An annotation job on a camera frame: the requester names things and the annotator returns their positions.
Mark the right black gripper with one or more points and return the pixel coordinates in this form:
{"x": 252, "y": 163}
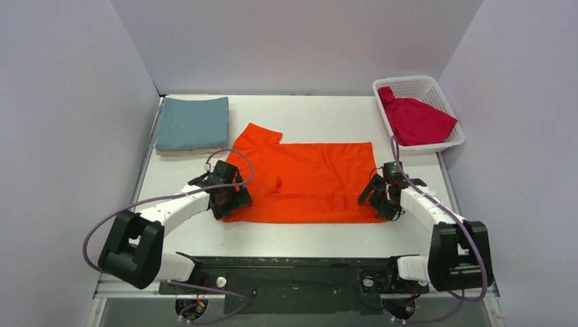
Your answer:
{"x": 379, "y": 195}

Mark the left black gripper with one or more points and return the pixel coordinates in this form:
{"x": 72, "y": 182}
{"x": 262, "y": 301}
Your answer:
{"x": 230, "y": 197}

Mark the orange t shirt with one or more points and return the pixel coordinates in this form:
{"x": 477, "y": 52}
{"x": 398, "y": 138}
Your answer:
{"x": 302, "y": 182}

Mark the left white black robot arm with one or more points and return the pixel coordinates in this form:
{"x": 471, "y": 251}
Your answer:
{"x": 134, "y": 249}

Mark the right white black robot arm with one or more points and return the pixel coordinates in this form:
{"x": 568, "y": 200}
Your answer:
{"x": 459, "y": 255}

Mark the folded beige t shirt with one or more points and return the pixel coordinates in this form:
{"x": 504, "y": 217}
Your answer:
{"x": 187, "y": 152}

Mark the crimson t shirt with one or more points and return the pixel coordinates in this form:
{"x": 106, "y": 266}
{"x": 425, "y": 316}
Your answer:
{"x": 415, "y": 123}

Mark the folded blue t shirt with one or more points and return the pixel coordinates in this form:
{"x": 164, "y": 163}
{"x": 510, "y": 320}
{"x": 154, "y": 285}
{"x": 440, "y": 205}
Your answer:
{"x": 186, "y": 125}

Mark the white plastic basket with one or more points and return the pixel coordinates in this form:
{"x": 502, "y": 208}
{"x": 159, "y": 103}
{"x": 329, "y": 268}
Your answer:
{"x": 427, "y": 90}

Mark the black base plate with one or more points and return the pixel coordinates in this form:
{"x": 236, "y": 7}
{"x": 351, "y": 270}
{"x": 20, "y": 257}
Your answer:
{"x": 306, "y": 285}

